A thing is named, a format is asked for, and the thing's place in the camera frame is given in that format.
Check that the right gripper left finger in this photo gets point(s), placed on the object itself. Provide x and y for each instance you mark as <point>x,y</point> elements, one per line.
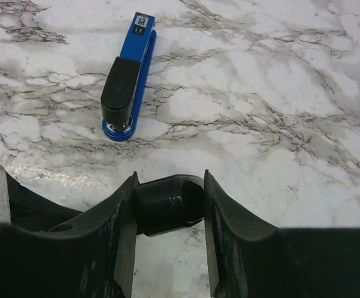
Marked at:
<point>90,255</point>

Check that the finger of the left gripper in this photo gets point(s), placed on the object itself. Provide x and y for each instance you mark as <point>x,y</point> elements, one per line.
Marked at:
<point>23,208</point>

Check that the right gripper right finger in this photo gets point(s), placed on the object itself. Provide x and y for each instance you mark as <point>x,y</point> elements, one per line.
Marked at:
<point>249,257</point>

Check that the blue stapler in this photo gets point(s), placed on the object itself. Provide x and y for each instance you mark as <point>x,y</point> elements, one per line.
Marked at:
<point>122,95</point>

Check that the black stapler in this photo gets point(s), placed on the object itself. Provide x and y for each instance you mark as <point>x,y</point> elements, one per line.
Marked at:
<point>168,204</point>

